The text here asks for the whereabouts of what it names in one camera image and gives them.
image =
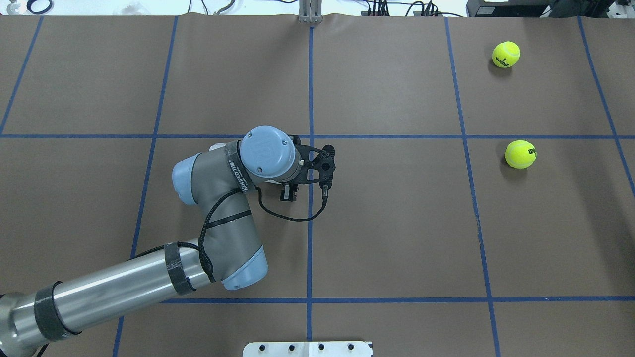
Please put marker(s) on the aluminium frame post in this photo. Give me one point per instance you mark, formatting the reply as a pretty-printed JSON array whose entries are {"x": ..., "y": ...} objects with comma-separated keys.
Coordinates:
[{"x": 310, "y": 11}]

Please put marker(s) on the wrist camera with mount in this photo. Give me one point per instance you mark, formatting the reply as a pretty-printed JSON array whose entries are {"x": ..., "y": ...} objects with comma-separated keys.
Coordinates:
[{"x": 318, "y": 167}]

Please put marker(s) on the tennis ball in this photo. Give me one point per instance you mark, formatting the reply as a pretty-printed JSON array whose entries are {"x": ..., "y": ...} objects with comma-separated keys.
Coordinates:
[
  {"x": 506, "y": 54},
  {"x": 520, "y": 154}
]

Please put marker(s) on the white camera stand base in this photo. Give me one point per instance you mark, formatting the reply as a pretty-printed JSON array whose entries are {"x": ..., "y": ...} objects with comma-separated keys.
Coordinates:
[{"x": 309, "y": 349}]

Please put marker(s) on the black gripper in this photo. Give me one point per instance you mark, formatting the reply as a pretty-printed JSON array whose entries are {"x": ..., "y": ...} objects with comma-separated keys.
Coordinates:
[{"x": 289, "y": 192}]

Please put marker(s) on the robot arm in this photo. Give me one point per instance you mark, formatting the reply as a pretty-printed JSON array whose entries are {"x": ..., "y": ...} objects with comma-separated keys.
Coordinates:
[{"x": 227, "y": 249}]

